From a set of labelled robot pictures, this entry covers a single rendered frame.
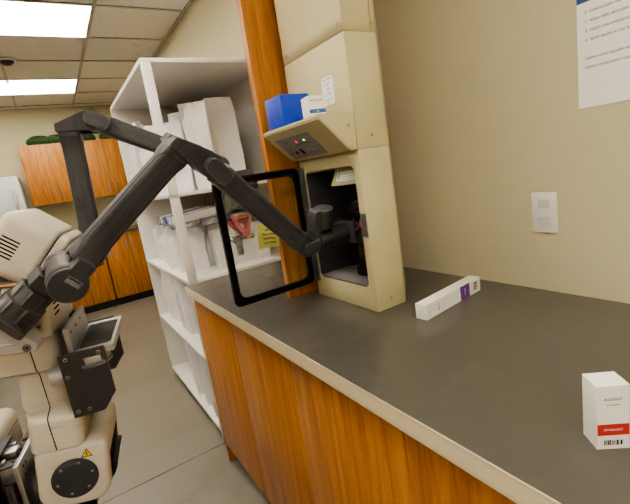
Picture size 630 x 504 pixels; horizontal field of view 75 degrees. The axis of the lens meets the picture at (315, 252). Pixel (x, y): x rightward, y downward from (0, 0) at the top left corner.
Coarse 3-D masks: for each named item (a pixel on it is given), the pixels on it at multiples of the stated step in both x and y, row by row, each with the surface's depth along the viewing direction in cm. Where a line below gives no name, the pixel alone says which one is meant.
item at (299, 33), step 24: (288, 0) 122; (312, 0) 113; (336, 0) 105; (360, 0) 108; (288, 24) 125; (312, 24) 115; (336, 24) 107; (360, 24) 109; (288, 48) 128; (312, 48) 118
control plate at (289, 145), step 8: (296, 136) 119; (304, 136) 116; (280, 144) 129; (288, 144) 126; (296, 144) 123; (304, 144) 121; (312, 144) 118; (288, 152) 131; (312, 152) 123; (320, 152) 120
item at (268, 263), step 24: (264, 192) 131; (288, 192) 136; (240, 216) 127; (288, 216) 136; (264, 240) 132; (240, 264) 128; (264, 264) 133; (288, 264) 138; (240, 288) 128; (264, 288) 133
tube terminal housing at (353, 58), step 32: (352, 32) 107; (288, 64) 130; (320, 64) 116; (352, 64) 108; (352, 96) 109; (384, 96) 130; (384, 128) 116; (320, 160) 127; (352, 160) 114; (384, 160) 117; (384, 192) 118; (384, 224) 119; (384, 256) 120; (320, 288) 146; (352, 288) 129; (384, 288) 121
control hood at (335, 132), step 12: (300, 120) 111; (312, 120) 106; (324, 120) 105; (336, 120) 107; (348, 120) 109; (276, 132) 123; (288, 132) 119; (300, 132) 115; (312, 132) 112; (324, 132) 109; (336, 132) 107; (348, 132) 109; (276, 144) 131; (324, 144) 115; (336, 144) 111; (348, 144) 110; (288, 156) 134; (312, 156) 125
